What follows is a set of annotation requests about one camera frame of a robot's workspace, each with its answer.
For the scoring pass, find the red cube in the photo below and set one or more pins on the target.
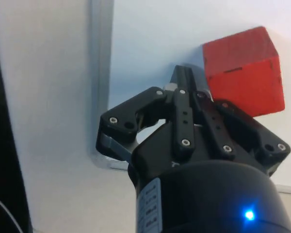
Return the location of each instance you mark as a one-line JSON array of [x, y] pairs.
[[245, 72]]

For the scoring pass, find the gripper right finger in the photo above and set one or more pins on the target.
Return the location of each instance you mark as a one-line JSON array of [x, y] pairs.
[[245, 126]]

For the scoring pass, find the white whiteboard with grey frame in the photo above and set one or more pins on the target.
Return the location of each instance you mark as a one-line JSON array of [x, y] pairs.
[[148, 36]]

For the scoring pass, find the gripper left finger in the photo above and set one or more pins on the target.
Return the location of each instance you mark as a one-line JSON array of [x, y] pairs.
[[126, 114]]

